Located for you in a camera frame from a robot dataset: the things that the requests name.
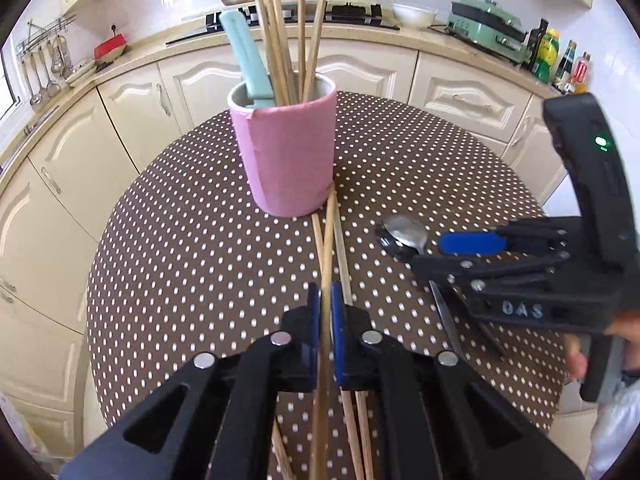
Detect pink utensil holder cup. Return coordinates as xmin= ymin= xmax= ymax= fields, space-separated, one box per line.
xmin=227 ymin=72 xmax=337 ymax=218

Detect green yellow bottle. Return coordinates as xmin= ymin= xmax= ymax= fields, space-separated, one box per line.
xmin=532 ymin=29 xmax=561 ymax=85

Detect single wooden chopstick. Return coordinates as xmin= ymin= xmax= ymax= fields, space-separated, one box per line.
xmin=309 ymin=186 xmax=337 ymax=480

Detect dark oil bottle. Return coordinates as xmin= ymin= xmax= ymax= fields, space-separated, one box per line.
xmin=527 ymin=19 xmax=549 ymax=73

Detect brown polka dot tablecloth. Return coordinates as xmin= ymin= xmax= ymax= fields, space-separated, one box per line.
xmin=85 ymin=91 xmax=571 ymax=480

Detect stacked white dishes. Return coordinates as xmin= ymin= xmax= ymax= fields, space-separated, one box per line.
xmin=65 ymin=57 xmax=98 ymax=86

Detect hanging metal skimmer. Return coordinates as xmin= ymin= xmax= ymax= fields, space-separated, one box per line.
xmin=51 ymin=35 xmax=70 ymax=75

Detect dark sauce bottle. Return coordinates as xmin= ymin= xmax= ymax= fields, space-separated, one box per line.
xmin=552 ymin=40 xmax=576 ymax=88

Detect red container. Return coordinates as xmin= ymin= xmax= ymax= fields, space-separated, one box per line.
xmin=94 ymin=35 xmax=128 ymax=63

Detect hanging metal ladle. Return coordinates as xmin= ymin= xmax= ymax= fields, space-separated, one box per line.
xmin=41 ymin=42 xmax=62 ymax=97
xmin=22 ymin=52 xmax=43 ymax=107

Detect bundle of wooden chopsticks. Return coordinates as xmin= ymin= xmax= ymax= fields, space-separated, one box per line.
xmin=250 ymin=0 xmax=373 ymax=480

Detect light blue sheathed knife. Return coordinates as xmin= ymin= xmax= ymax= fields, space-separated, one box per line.
xmin=218 ymin=9 xmax=276 ymax=110

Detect wall utensil rack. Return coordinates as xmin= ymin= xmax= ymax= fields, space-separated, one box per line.
xmin=15 ymin=14 xmax=76 ymax=56

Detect black gas stove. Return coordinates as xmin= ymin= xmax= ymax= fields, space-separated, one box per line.
xmin=165 ymin=2 xmax=401 ymax=46

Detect white bowl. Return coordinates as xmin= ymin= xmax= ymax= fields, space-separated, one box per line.
xmin=391 ymin=2 xmax=438 ymax=30

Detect person's right hand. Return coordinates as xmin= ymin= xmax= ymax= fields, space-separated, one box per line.
xmin=564 ymin=309 xmax=640 ymax=382

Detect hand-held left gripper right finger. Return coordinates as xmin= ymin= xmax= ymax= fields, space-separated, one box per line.
xmin=330 ymin=281 xmax=586 ymax=480

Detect light crinkled fabric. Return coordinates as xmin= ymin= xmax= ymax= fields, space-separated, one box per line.
xmin=585 ymin=382 xmax=640 ymax=480

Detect green electric cooker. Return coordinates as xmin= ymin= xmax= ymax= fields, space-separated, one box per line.
xmin=445 ymin=0 xmax=531 ymax=63

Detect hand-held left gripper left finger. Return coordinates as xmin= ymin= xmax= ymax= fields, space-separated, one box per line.
xmin=57 ymin=282 xmax=322 ymax=480

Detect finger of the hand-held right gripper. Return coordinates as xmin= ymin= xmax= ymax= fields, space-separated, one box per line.
xmin=439 ymin=215 xmax=583 ymax=257
xmin=411 ymin=252 xmax=583 ymax=289

